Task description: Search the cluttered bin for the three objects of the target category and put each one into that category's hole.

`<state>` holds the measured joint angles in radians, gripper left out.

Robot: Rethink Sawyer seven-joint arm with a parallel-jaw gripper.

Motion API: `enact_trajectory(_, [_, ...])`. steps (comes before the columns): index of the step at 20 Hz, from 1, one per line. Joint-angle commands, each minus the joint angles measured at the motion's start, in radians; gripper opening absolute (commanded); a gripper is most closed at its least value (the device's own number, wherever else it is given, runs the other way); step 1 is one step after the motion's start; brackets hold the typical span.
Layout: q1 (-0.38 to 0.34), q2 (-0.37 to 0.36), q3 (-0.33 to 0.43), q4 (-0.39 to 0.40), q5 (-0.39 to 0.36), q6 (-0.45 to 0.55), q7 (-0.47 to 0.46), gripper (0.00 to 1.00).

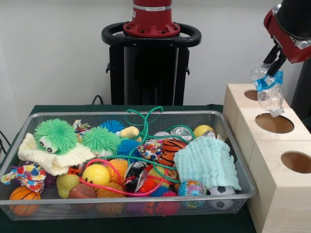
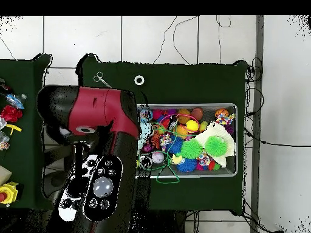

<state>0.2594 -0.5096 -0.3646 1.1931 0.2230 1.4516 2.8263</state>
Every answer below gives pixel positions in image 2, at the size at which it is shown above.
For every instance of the yellow smiley ball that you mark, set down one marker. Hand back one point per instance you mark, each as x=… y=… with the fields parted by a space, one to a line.
x=192 y=126

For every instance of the yellow emergency stop button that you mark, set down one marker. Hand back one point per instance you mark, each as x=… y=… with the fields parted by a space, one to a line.
x=8 y=193

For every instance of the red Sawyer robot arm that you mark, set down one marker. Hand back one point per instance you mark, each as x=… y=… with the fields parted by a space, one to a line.
x=92 y=109

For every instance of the beige box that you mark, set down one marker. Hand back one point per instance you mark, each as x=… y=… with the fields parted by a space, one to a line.
x=4 y=174

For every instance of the cream knitted cloth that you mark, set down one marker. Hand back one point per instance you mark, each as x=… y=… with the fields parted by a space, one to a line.
x=220 y=130

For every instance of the dark green tablecloth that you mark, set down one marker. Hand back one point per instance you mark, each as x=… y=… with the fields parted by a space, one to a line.
x=24 y=157
x=182 y=85

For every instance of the silver scissors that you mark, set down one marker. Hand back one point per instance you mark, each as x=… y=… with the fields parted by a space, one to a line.
x=100 y=79

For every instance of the large green spiky toy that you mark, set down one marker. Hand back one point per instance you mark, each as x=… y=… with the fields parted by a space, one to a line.
x=216 y=146

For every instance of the orange basketball toy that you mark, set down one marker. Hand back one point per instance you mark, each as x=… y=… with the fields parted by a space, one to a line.
x=221 y=112

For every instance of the tiger striped plush toy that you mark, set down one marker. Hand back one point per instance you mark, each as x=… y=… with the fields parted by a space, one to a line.
x=155 y=142

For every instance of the blue and clear packet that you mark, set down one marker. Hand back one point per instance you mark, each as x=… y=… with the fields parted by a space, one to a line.
x=15 y=100

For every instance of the globe print ball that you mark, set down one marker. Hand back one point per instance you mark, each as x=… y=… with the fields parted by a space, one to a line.
x=146 y=115

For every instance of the yellow plastic piece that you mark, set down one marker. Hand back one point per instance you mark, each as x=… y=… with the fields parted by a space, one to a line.
x=14 y=127

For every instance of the colourful spotted cloth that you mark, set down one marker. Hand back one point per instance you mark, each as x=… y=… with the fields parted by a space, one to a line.
x=224 y=119

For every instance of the red crumpled item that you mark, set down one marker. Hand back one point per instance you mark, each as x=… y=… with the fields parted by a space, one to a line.
x=11 y=113

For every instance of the small green spiky toy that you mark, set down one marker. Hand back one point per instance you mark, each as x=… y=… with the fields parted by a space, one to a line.
x=191 y=148

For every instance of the clear plastic packet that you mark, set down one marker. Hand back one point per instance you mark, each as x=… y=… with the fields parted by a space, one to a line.
x=4 y=142

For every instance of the blue spiky ball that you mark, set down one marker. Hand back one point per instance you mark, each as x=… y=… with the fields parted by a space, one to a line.
x=177 y=145

